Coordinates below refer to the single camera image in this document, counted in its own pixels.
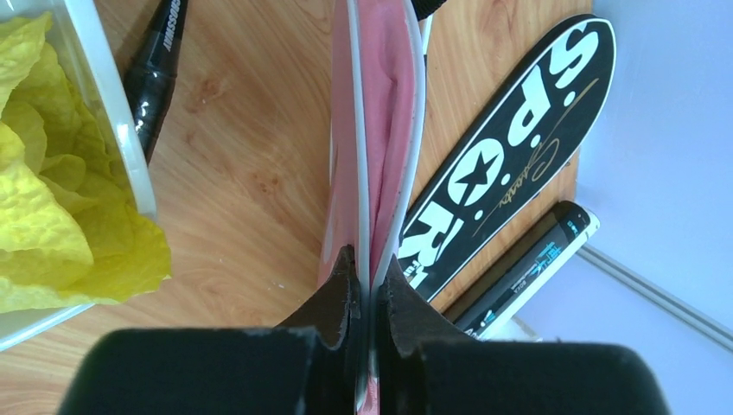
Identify black racket cover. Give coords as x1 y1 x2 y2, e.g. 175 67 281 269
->
398 14 617 300

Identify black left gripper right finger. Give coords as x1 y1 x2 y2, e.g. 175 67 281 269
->
375 261 669 414

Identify yellow white cabbage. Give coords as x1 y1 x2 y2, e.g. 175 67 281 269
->
1 13 171 313

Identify pink racket cover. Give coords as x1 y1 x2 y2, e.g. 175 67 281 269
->
316 0 428 415

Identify black shuttlecock tube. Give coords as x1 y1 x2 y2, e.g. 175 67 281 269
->
443 200 591 339

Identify white shuttlecock tube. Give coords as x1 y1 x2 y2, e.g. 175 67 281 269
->
465 207 600 342

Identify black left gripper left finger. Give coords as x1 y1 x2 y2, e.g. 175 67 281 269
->
59 246 360 414

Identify black silver racket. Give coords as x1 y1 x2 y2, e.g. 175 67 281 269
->
123 0 188 163

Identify white vegetable tray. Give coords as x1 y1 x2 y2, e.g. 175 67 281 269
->
1 1 171 349

